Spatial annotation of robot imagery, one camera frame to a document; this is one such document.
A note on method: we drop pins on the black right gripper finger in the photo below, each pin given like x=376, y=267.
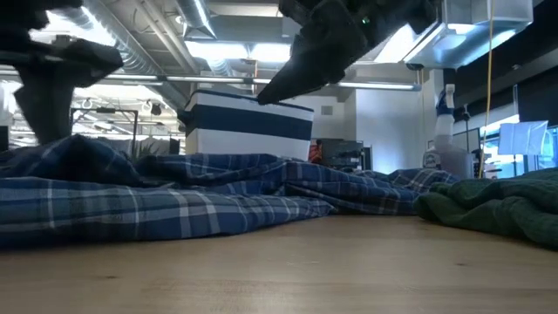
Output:
x=305, y=74

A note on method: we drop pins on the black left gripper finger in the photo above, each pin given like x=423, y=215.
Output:
x=43, y=109

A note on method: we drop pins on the navy white striped fabric bin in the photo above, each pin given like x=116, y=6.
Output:
x=248, y=126

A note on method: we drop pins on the blue plaid shirt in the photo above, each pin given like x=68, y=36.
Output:
x=131, y=209

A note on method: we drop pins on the dark green button shirt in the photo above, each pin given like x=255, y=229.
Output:
x=501, y=205

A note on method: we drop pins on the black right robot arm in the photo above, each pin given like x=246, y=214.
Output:
x=405, y=13

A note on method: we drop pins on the orange red object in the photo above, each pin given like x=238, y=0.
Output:
x=315, y=152

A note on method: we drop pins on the dark equipment cabinet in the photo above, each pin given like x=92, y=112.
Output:
x=344, y=152

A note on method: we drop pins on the LED light bar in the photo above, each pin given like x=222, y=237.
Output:
x=209, y=79

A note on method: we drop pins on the clear spray bottle blue nozzle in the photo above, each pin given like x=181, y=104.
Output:
x=444, y=152

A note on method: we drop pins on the white tilted screen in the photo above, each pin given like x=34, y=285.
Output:
x=523, y=137

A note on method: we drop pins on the black rectangular stand frame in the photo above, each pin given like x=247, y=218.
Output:
x=106, y=110

